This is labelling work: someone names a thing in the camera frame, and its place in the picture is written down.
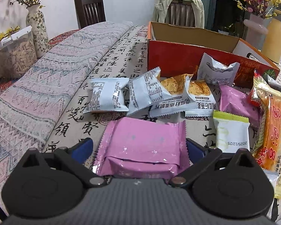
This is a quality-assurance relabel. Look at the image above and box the small red candy packet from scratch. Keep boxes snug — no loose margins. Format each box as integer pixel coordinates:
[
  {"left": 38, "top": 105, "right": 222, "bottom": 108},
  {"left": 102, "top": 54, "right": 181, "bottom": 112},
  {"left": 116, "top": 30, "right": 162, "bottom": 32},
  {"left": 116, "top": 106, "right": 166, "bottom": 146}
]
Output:
[{"left": 248, "top": 87, "right": 263, "bottom": 108}]

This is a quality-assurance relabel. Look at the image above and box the chair with beige jacket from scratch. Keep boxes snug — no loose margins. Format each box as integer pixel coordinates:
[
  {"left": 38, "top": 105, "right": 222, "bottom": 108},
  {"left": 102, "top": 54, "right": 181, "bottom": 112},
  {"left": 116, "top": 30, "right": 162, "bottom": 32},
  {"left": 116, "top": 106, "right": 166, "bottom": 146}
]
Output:
[{"left": 153, "top": 0, "right": 205, "bottom": 30}]

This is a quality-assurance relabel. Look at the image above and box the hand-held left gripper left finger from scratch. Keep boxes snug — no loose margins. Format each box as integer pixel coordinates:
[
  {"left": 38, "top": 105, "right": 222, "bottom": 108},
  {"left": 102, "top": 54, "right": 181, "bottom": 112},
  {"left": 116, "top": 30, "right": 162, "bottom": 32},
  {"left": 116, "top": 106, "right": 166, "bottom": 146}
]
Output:
[{"left": 21, "top": 137, "right": 108, "bottom": 188}]

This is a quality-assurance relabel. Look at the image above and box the small pink snack packet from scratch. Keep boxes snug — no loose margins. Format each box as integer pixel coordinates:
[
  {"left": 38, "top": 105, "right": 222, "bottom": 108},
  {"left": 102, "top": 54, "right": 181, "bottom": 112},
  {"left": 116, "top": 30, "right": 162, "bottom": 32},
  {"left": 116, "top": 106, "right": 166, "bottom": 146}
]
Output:
[{"left": 219, "top": 84, "right": 260, "bottom": 128}]

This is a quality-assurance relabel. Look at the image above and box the wooden chair under jacket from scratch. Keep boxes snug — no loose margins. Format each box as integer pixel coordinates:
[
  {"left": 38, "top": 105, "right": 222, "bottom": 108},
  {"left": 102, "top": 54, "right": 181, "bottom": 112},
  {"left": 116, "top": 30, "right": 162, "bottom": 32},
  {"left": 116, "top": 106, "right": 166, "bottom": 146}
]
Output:
[{"left": 165, "top": 1, "right": 197, "bottom": 27}]

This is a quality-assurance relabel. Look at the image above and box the green white snack packet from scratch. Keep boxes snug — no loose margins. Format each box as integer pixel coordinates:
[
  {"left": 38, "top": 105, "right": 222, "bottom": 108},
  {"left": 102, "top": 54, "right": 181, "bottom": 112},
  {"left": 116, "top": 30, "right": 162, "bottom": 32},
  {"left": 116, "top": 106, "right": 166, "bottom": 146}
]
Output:
[{"left": 213, "top": 110, "right": 250, "bottom": 154}]

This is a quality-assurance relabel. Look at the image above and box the clear plastic grain container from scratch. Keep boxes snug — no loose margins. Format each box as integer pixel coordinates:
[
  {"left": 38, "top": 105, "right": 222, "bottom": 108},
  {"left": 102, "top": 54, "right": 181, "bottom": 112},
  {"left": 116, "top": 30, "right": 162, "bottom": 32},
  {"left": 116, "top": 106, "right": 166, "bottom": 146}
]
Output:
[{"left": 0, "top": 26, "right": 38, "bottom": 81}]

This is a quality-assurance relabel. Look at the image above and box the large pink snack packet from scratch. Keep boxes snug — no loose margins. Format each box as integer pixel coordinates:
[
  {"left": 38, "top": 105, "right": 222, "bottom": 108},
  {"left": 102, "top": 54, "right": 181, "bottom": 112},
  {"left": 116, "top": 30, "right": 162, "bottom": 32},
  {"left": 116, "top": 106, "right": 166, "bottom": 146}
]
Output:
[{"left": 93, "top": 117, "right": 190, "bottom": 177}]

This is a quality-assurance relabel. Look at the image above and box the red white candy packet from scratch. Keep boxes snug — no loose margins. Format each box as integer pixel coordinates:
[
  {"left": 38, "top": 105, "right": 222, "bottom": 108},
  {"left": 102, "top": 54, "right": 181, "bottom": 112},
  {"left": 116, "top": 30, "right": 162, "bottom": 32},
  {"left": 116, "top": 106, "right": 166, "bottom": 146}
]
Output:
[{"left": 253, "top": 68, "right": 268, "bottom": 82}]

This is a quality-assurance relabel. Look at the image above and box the silver red snack packet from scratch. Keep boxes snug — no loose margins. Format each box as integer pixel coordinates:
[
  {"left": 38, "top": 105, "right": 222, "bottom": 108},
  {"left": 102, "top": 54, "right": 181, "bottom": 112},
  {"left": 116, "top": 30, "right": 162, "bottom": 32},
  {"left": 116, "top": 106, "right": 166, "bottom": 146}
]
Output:
[{"left": 263, "top": 74, "right": 281, "bottom": 94}]

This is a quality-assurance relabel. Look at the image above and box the folded zigzag patterned cloth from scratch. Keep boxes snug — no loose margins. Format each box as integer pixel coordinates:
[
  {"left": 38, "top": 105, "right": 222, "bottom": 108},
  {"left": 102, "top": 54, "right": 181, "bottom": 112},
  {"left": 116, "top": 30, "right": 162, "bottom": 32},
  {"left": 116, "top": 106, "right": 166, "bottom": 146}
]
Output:
[{"left": 0, "top": 21, "right": 134, "bottom": 202}]

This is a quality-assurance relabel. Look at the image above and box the white orange-print snack packet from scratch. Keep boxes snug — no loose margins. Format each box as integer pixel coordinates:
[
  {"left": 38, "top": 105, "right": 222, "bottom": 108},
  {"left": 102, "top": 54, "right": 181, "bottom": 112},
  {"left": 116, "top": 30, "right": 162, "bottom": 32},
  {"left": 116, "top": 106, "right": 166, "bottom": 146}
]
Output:
[
  {"left": 149, "top": 73, "right": 194, "bottom": 118},
  {"left": 185, "top": 80, "right": 217, "bottom": 118}
]

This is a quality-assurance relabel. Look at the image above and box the yellow flower sprig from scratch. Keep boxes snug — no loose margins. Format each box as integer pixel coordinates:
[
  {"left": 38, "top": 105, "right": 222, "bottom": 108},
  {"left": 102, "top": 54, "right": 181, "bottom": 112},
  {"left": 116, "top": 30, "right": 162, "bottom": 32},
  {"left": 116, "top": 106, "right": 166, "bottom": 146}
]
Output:
[{"left": 0, "top": 26, "right": 21, "bottom": 52}]

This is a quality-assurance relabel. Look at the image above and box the long orange snack packet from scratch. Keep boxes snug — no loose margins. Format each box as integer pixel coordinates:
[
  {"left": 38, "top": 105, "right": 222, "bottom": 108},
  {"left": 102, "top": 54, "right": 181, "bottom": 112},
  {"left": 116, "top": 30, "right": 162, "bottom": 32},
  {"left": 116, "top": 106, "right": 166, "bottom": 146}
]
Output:
[{"left": 252, "top": 75, "right": 281, "bottom": 200}]

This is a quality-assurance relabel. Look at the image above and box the floral ceramic vase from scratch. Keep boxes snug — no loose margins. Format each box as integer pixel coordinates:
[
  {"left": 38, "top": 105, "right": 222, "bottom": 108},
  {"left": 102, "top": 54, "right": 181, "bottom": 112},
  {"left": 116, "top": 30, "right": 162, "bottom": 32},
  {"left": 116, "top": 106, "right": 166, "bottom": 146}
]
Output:
[{"left": 26, "top": 5, "right": 51, "bottom": 59}]

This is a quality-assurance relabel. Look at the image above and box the dark wooden chair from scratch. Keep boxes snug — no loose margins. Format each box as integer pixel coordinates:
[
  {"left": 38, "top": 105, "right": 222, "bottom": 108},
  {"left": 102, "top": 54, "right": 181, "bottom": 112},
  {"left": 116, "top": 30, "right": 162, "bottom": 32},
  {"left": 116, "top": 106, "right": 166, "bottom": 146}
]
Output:
[{"left": 74, "top": 0, "right": 106, "bottom": 30}]

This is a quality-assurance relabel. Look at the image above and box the pink vase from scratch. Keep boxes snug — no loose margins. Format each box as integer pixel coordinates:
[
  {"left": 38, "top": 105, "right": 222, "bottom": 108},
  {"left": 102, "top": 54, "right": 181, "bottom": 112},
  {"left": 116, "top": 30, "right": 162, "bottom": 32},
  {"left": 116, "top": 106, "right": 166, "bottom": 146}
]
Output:
[{"left": 244, "top": 13, "right": 268, "bottom": 51}]

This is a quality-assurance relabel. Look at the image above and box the yellow thermos jug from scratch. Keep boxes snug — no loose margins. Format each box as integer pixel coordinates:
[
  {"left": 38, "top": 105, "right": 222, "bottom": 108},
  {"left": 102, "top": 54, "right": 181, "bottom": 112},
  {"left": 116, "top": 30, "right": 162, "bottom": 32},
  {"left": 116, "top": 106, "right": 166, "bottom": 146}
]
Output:
[{"left": 261, "top": 9, "right": 281, "bottom": 65}]

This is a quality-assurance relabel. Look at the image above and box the grey white snack packet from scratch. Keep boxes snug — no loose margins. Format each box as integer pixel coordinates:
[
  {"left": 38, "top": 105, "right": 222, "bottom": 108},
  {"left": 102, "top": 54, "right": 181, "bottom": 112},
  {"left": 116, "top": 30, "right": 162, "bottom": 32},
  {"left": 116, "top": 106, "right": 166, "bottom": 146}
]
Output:
[{"left": 197, "top": 53, "right": 240, "bottom": 86}]

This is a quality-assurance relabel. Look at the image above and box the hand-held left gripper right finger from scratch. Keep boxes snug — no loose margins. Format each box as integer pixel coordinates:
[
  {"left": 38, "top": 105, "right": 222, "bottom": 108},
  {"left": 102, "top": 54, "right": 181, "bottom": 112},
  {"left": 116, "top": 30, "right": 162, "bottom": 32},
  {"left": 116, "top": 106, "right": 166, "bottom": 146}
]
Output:
[{"left": 170, "top": 138, "right": 258, "bottom": 188}]

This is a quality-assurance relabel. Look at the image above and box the red cardboard box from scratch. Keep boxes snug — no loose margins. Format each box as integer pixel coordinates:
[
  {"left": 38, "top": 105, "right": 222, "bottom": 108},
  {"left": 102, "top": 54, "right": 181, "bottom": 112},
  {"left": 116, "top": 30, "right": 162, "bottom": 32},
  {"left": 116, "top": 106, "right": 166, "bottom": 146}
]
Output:
[{"left": 147, "top": 21, "right": 280, "bottom": 89}]

